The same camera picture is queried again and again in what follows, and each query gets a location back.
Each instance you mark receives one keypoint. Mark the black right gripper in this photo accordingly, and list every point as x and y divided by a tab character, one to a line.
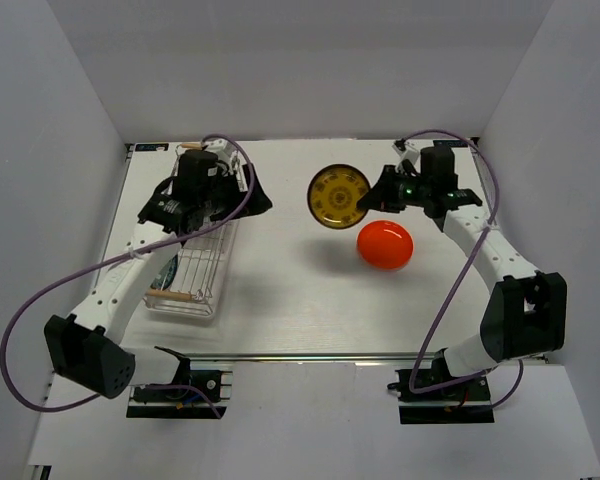
381	196

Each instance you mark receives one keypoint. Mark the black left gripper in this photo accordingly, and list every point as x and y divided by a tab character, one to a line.
255	203

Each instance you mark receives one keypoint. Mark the orange plate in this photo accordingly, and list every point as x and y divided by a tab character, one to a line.
385	245

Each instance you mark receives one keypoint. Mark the yellow patterned plate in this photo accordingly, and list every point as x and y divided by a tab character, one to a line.
332	196

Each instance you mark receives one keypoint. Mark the blue patterned plate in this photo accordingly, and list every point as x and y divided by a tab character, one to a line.
166	276

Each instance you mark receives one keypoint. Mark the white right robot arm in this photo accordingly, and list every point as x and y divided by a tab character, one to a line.
526	311

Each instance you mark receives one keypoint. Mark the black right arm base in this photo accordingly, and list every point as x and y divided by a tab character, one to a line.
464	403

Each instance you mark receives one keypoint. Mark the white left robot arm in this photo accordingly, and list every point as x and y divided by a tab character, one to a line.
84	346

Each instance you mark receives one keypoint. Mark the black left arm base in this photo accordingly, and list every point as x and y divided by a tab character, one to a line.
194	393

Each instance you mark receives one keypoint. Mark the clear plastic drip tray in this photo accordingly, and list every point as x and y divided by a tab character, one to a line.
197	288

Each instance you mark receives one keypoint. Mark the wire dish rack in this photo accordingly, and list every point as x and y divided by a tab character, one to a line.
210	175

